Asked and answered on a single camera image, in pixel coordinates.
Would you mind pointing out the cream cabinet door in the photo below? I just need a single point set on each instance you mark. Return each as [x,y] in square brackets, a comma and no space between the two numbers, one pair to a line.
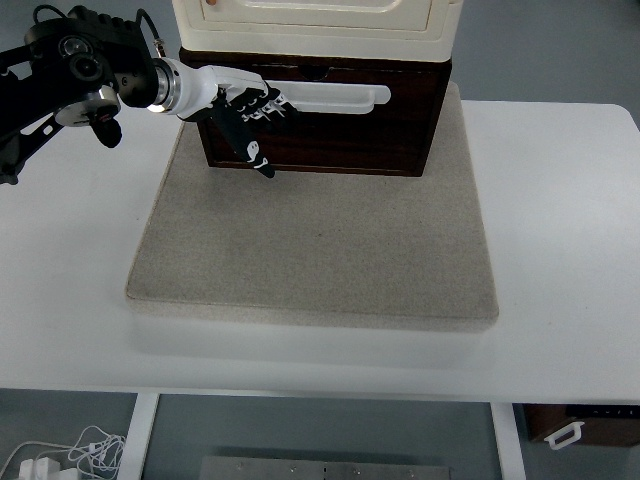
[320,17]

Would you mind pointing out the grey square mat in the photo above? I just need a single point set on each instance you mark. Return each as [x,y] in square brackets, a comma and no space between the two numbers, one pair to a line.
[310,250]

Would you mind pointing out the white power adapter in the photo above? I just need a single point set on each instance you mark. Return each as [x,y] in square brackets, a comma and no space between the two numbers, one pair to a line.
[37,469]

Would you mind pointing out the white and black hand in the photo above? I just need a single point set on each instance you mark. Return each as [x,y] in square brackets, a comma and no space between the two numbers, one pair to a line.
[195,90]

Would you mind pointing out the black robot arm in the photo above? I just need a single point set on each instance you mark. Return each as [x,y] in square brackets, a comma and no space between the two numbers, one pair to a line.
[75,65]

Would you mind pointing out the dark brown cabinet base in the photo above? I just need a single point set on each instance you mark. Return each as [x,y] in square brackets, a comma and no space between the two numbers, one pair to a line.
[210,57]

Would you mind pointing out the white table leg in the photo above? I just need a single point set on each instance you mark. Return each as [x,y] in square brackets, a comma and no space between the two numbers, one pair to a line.
[137,440]
[507,445]

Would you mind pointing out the cream cabinet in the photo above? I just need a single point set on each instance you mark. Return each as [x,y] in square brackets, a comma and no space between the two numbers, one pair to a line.
[320,42]

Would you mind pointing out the brown wooden box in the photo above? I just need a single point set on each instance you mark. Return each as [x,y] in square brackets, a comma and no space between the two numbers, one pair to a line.
[605,430]

